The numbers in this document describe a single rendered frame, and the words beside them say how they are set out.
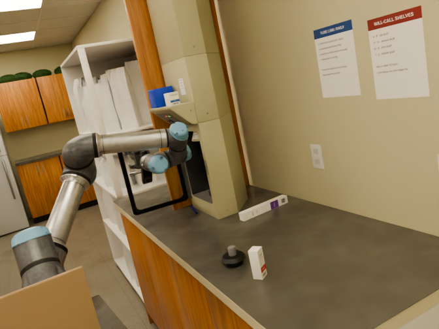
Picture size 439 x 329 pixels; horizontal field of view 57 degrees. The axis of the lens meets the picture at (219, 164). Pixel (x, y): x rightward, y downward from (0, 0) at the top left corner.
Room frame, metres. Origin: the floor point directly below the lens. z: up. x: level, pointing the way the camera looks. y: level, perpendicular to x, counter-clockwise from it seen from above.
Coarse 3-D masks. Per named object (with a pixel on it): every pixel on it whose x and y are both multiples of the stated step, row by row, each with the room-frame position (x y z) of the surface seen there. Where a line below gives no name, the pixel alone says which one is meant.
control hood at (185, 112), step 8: (176, 104) 1.90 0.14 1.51; (184, 104) 1.83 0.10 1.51; (192, 104) 1.84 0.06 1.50; (152, 112) 2.08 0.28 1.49; (160, 112) 1.98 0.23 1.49; (168, 112) 1.89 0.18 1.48; (176, 112) 1.81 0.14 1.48; (184, 112) 1.82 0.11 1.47; (192, 112) 1.84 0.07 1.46; (184, 120) 1.85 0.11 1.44; (192, 120) 1.83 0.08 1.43
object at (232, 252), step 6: (234, 246) 1.35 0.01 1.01; (228, 252) 1.35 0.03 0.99; (234, 252) 1.34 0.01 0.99; (240, 252) 1.35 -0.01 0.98; (222, 258) 1.34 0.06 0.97; (228, 258) 1.32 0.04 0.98; (234, 258) 1.31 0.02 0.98; (240, 258) 1.32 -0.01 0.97; (228, 264) 1.32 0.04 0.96; (234, 264) 1.31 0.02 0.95; (240, 264) 1.32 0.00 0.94
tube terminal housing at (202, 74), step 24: (168, 72) 2.06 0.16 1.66; (192, 72) 1.86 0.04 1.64; (216, 72) 1.98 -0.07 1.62; (192, 96) 1.85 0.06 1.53; (216, 96) 1.91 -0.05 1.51; (216, 120) 1.88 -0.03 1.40; (216, 144) 1.87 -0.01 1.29; (216, 168) 1.86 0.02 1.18; (240, 168) 2.05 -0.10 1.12; (216, 192) 1.85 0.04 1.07; (240, 192) 1.98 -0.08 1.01; (216, 216) 1.86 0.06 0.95
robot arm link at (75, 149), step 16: (176, 128) 1.58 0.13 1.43; (80, 144) 1.50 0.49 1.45; (96, 144) 1.50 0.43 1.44; (112, 144) 1.53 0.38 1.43; (128, 144) 1.54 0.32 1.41; (144, 144) 1.56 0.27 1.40; (160, 144) 1.57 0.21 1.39; (176, 144) 1.60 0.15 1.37; (64, 160) 1.52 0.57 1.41; (80, 160) 1.51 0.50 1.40
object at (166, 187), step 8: (128, 152) 2.04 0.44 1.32; (152, 152) 2.08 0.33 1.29; (160, 152) 2.09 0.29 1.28; (128, 168) 2.03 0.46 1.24; (176, 168) 2.11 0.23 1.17; (136, 176) 2.04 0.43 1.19; (152, 176) 2.07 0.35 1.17; (160, 176) 2.08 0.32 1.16; (168, 176) 2.09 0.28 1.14; (176, 176) 2.11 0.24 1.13; (136, 184) 2.04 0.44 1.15; (144, 184) 2.05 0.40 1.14; (152, 184) 2.06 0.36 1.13; (160, 184) 2.08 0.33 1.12; (168, 184) 2.09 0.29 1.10; (176, 184) 2.10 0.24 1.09; (136, 192) 2.03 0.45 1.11; (144, 192) 2.05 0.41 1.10; (152, 192) 2.06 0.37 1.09; (160, 192) 2.07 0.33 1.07; (168, 192) 2.09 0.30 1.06; (176, 192) 2.10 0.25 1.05; (136, 200) 2.03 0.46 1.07; (144, 200) 2.04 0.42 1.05; (152, 200) 2.06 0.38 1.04; (160, 200) 2.07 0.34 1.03; (168, 200) 2.08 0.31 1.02; (144, 208) 2.04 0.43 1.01
